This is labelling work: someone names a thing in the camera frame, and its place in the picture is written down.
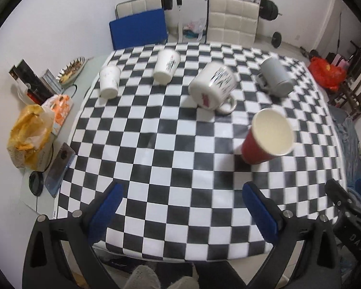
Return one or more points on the red paper cup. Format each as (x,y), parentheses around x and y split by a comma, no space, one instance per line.
(267,140)

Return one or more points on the small white paper cup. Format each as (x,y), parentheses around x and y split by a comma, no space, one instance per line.
(109,81)

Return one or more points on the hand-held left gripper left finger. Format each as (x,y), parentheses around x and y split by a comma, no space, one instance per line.
(107,204)

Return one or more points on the black white checkered tablecloth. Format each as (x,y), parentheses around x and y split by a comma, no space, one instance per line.
(180,156)

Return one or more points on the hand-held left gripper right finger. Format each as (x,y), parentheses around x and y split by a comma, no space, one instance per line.
(260,213)

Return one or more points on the round black lid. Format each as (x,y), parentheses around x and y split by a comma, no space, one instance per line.
(36,182)

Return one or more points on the plate with food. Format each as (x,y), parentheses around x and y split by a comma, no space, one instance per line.
(72,69)

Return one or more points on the orange white packet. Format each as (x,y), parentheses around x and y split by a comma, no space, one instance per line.
(60,108)

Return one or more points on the smartphone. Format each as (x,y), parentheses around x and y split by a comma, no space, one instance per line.
(60,171)

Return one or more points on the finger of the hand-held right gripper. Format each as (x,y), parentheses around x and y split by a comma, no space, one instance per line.
(337,194)

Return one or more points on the white padded chair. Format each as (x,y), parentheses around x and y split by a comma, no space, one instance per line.
(137,7)
(231,21)

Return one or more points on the striped grey box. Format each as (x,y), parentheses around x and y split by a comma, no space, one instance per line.
(50,79)

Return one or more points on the white printed mug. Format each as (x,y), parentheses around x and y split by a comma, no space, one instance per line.
(213,85)

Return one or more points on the black box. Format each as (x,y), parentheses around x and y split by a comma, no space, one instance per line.
(25,76)

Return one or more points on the clear plastic bag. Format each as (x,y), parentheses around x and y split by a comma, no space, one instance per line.
(195,28)

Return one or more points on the person's foot in grey sock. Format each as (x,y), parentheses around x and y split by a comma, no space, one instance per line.
(183,286)
(144,277)

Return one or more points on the blue grey cloth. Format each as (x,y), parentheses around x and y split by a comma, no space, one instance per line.
(349,144)

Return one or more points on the grey mug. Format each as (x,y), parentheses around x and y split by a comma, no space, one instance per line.
(275,76)

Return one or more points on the yellow plastic bag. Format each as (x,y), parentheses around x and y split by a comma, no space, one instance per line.
(30,135)

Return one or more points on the blue cushion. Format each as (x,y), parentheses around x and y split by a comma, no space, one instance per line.
(138,28)

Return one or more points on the dark wooden chair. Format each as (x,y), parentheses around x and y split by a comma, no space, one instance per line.
(359,88)

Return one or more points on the red plastic bag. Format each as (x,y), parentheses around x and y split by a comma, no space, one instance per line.
(326,72)

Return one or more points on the tall white printed paper cup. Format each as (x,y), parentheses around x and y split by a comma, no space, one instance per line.
(167,66)

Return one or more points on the white barbell stand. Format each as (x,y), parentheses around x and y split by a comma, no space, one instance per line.
(178,9)

